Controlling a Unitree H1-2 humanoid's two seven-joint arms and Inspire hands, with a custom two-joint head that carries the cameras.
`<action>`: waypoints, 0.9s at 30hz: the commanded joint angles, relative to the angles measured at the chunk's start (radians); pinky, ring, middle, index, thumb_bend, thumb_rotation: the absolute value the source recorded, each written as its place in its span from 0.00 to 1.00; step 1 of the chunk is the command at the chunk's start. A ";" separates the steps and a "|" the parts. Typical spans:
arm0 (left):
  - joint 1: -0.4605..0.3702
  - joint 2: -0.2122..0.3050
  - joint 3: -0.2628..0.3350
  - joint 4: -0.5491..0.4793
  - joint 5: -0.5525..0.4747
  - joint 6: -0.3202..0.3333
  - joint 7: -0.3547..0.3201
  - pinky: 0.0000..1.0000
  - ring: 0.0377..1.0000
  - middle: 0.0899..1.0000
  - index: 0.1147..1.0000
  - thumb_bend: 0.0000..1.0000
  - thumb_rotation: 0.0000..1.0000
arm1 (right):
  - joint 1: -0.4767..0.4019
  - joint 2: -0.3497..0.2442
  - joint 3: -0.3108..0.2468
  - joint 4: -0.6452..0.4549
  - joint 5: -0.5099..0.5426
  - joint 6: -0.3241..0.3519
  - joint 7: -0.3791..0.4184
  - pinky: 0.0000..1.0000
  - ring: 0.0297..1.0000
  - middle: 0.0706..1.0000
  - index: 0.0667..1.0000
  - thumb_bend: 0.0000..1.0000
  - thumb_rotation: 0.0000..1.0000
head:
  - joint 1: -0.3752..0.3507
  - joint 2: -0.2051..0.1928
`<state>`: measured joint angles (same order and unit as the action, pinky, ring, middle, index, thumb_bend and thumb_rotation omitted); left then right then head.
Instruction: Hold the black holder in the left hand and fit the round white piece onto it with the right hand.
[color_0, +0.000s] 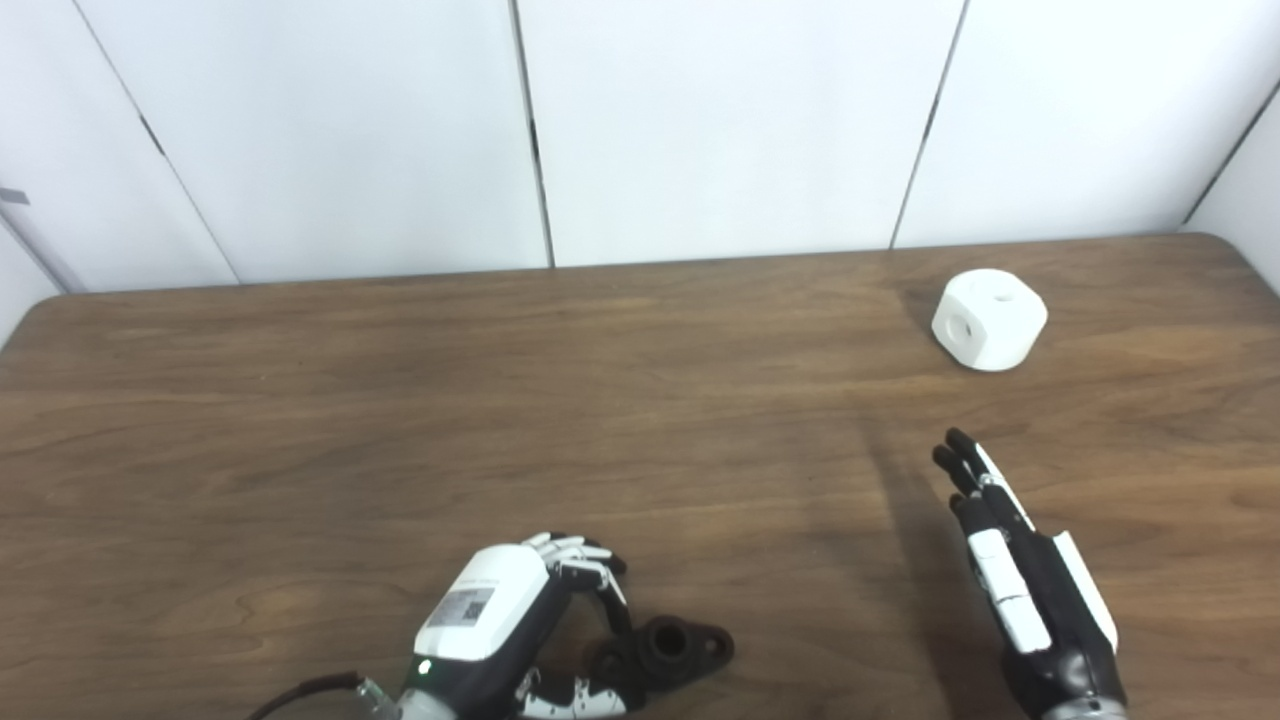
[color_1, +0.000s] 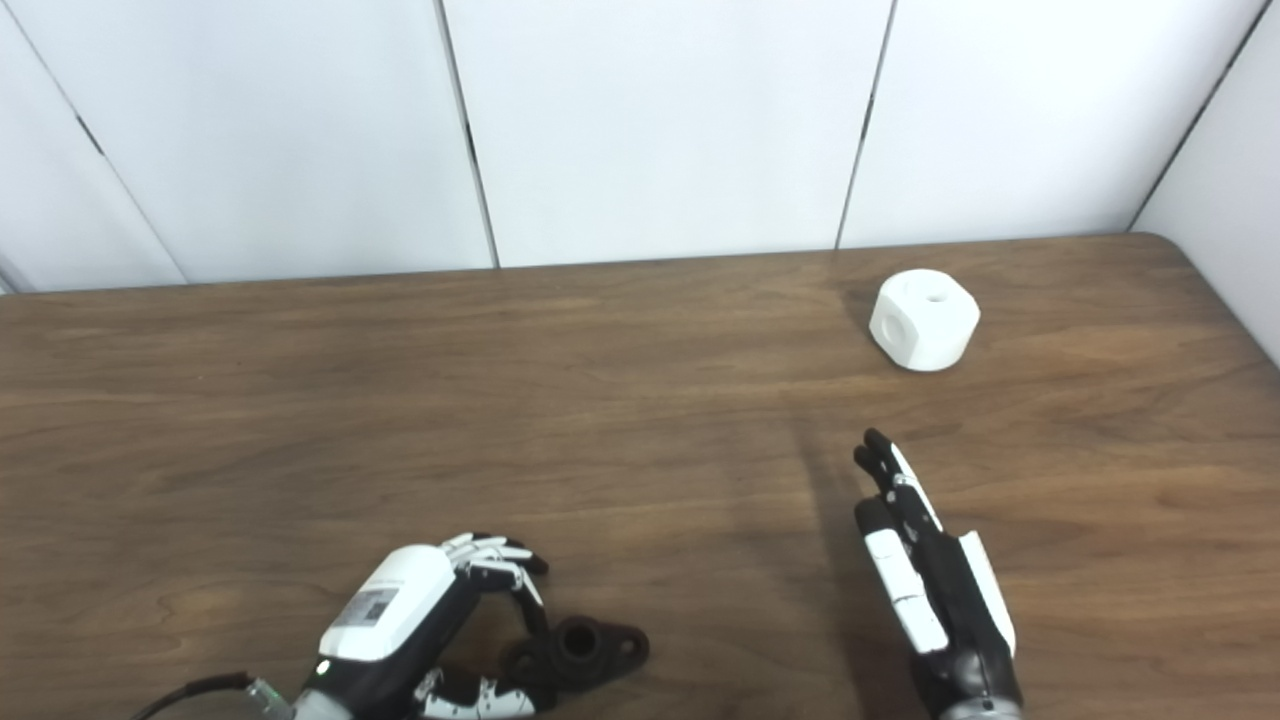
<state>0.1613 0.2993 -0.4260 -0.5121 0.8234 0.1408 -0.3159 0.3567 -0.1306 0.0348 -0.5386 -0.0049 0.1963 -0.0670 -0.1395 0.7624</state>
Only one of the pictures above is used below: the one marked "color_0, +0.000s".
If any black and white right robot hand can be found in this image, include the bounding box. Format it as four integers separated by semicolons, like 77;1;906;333
932;428;1128;717

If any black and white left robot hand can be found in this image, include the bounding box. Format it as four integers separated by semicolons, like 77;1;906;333
400;532;641;720

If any black flanged metal part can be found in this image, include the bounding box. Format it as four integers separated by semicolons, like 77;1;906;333
585;617;736;693

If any round white plastic piece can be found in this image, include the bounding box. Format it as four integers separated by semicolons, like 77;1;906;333
931;268;1049;373

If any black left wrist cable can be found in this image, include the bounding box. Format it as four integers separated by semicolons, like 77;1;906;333
245;672;367;720

